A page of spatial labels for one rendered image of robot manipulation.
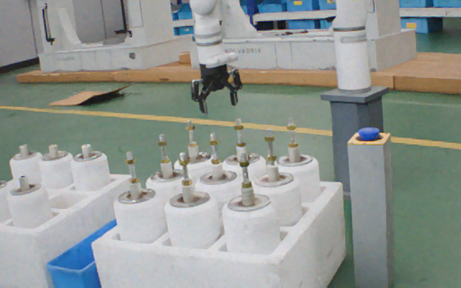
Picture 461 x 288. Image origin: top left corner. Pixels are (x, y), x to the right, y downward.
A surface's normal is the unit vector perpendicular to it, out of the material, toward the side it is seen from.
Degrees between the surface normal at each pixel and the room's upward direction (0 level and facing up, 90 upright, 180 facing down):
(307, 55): 90
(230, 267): 90
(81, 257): 88
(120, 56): 90
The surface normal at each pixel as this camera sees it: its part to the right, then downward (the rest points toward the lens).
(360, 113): 0.09, 0.29
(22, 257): -0.40, 0.32
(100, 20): 0.76, 0.11
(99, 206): 0.91, 0.02
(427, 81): -0.63, 0.30
